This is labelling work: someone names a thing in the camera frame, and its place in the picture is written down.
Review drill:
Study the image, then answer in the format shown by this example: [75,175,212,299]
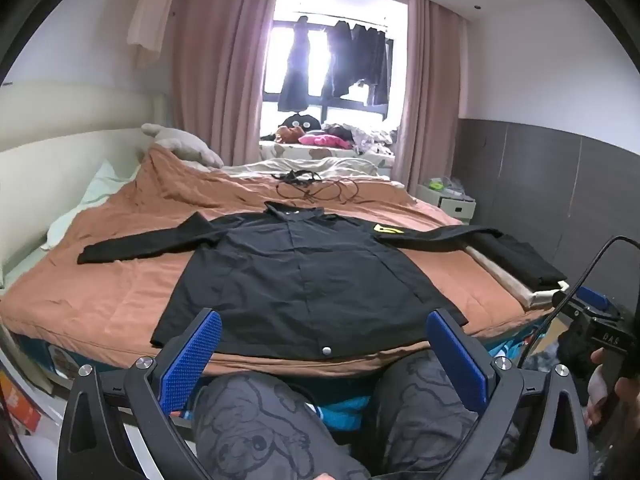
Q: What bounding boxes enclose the orange box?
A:
[0,375,41,433]

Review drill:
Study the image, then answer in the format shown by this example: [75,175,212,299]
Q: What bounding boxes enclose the person's right hand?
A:
[586,347,640,431]

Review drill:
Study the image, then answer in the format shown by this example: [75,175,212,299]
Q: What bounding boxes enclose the person's left leg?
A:
[192,372,371,480]

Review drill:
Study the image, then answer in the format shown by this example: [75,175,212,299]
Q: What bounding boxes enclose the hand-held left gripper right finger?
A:
[425,308,591,480]

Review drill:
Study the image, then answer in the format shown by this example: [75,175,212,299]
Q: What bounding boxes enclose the white nightstand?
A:
[415,177,478,223]

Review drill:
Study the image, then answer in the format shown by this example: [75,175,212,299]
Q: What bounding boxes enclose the beige hanging cloth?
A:
[126,0,181,68]

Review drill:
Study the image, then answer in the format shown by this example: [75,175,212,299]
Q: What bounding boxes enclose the dark hanging garment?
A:
[352,22,392,107]
[320,19,357,101]
[277,16,315,113]

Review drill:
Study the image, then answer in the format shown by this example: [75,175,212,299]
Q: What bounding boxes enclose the pink cloth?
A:
[298,132,351,150]

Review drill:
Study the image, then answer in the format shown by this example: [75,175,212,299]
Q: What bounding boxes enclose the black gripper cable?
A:
[515,235,640,368]

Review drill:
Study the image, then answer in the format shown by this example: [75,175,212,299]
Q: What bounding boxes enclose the cream padded headboard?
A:
[0,80,173,291]

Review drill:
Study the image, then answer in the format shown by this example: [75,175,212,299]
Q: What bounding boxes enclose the black plush toy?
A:
[282,114,323,133]

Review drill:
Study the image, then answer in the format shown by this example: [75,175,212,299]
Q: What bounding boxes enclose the pale green pillow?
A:
[40,160,141,251]

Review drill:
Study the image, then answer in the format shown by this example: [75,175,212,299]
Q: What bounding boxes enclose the person's legs in grey trousers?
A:
[372,350,521,480]

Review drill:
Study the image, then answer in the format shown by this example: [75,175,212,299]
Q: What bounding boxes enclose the black snap-button jacket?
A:
[77,201,503,361]

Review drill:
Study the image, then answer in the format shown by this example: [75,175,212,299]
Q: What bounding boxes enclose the brown bed blanket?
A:
[0,147,546,376]

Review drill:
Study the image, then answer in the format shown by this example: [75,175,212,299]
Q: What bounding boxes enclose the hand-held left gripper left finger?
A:
[56,307,223,480]

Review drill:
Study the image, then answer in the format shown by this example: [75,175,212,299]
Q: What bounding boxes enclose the white patterned duvet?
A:
[220,156,396,181]

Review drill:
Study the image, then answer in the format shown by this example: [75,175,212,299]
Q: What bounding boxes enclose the thin black cable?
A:
[272,170,358,203]

